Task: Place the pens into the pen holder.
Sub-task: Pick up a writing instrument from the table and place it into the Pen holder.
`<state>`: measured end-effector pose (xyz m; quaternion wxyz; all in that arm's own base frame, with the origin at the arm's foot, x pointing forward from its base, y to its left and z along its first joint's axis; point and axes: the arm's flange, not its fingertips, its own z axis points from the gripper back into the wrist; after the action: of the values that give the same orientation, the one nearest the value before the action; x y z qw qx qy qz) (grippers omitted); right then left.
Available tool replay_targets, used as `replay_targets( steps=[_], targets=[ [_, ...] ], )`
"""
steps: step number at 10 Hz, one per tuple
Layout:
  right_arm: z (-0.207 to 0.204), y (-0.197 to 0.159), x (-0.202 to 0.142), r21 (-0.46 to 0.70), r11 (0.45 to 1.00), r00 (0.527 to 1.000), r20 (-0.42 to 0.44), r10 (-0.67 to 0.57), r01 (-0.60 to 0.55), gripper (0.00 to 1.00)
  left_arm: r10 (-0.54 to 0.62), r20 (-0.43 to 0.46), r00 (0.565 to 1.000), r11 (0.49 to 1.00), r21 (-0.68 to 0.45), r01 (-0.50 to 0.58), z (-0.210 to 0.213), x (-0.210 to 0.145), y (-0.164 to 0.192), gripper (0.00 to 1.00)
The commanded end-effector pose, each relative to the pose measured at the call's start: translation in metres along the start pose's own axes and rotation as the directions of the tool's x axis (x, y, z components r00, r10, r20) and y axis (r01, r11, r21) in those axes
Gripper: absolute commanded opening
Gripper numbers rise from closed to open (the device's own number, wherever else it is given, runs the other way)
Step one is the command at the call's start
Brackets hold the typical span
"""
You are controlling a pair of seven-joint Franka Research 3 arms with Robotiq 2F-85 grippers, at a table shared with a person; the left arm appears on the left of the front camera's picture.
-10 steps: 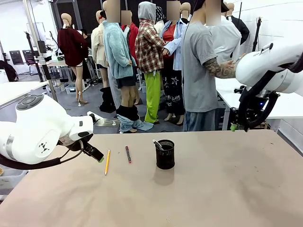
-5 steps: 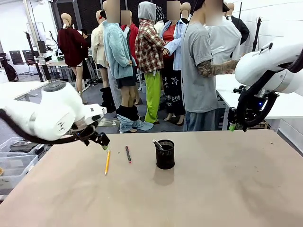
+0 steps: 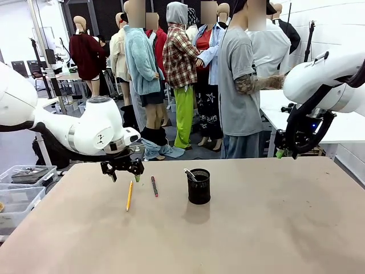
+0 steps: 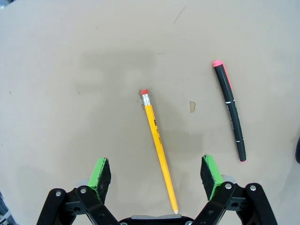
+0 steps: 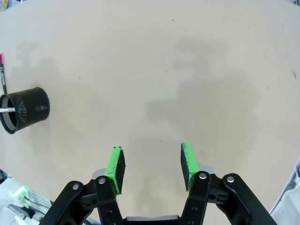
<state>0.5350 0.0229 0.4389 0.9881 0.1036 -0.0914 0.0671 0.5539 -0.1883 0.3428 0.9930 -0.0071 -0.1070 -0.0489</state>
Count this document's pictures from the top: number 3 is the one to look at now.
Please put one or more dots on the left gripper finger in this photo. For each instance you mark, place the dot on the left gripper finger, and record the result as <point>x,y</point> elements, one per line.
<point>138,169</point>
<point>109,170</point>

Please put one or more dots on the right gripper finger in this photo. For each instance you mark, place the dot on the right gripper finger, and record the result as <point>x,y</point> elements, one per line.
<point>295,155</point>
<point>280,152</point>

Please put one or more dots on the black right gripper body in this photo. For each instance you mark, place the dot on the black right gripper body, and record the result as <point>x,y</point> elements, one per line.
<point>306,134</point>

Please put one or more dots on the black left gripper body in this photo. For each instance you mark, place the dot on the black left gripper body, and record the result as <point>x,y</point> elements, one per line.
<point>121,160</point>

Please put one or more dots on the tattooed person forearm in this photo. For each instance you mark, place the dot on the tattooed person forearm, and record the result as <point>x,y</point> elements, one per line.
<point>256,84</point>

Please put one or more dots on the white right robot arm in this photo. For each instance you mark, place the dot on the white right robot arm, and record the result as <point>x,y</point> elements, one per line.
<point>319,80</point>

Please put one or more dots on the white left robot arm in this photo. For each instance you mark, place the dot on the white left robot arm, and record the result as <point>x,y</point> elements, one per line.
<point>94,125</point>

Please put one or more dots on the red and black pen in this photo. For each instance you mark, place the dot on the red and black pen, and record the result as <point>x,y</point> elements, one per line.
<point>154,187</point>

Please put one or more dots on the silver black pen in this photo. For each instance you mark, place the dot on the silver black pen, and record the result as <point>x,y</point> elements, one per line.
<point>190,174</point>

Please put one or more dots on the black mesh pen holder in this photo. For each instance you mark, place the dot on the black mesh pen holder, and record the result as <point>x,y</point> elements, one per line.
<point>199,189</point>

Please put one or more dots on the yellow pencil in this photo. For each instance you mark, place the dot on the yellow pencil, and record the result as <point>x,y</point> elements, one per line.
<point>129,197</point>

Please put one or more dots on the white side table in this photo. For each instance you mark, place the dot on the white side table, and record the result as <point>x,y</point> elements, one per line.
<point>342,125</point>

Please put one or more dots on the blue cloth on floor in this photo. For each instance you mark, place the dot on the blue cloth on floor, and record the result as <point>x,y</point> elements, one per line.
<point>171,151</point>

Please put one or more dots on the person in grey t-shirt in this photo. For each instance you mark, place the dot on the person in grey t-shirt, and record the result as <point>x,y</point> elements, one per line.
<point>238,85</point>

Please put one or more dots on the clear bin with dark contents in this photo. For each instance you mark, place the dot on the clear bin with dark contents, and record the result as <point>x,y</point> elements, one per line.
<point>28,174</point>

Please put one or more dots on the black tripod stand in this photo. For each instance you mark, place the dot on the black tripod stand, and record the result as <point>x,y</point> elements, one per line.
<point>309,40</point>

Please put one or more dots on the white background work table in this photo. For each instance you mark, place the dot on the white background work table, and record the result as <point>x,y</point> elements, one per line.
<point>67,82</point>

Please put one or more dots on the clear empty plastic bin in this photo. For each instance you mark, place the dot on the clear empty plastic bin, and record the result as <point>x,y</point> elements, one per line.
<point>20,202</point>

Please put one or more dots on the mannequin in blue fleece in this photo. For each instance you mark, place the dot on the mannequin in blue fleece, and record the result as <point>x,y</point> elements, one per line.
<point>141,65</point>

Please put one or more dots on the mannequin in blue shirt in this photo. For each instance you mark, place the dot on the mannequin in blue shirt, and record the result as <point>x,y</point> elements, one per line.
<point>209,85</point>

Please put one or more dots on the mannequin in black jacket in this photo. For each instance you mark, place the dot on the mannequin in black jacket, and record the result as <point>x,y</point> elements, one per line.
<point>289,34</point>

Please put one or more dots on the mannequin in cream jacket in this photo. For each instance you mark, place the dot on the mannequin in cream jacket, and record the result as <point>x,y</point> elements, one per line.
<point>118,57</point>

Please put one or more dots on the mannequin in maroon sweater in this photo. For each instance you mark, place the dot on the mannequin in maroon sweater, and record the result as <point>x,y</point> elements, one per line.
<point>87,57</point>

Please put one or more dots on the mannequin in plaid shirt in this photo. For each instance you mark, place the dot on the mannequin in plaid shirt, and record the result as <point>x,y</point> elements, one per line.
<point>181,62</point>

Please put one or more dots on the mannequin in red jacket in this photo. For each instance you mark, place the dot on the mannequin in red jacket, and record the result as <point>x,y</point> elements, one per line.
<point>159,42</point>

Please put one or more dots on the black light stand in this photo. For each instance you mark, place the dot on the black light stand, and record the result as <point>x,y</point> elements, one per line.
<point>40,65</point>

